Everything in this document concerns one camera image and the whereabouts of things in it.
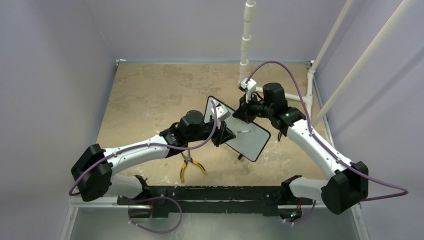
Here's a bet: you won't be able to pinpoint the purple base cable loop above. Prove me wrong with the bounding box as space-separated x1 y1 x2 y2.
127 195 184 235

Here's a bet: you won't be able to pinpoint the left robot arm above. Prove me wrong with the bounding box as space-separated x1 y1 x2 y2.
68 106 236 202

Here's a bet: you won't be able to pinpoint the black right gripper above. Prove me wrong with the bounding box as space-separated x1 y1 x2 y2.
233 92 273 125

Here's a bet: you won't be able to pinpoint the yellow-handled pliers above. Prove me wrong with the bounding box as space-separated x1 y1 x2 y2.
179 150 207 183

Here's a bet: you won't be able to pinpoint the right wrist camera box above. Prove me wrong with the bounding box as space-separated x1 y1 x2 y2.
238 77 257 103

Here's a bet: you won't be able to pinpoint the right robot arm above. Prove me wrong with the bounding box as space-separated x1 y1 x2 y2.
233 80 369 215

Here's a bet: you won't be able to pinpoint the white PVC pipe frame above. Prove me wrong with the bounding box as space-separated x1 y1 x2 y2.
237 0 417 127

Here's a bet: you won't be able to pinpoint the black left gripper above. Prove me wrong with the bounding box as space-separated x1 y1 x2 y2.
187 118 235 147

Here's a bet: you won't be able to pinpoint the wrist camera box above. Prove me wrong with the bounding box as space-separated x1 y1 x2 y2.
238 77 257 103
211 104 231 122

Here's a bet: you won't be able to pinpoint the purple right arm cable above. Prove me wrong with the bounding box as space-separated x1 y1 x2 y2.
245 60 410 203

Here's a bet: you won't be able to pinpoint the black-framed whiteboard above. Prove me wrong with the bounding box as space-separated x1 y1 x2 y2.
204 95 271 162

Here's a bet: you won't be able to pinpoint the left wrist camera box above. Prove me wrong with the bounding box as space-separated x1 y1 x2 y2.
211 104 231 122

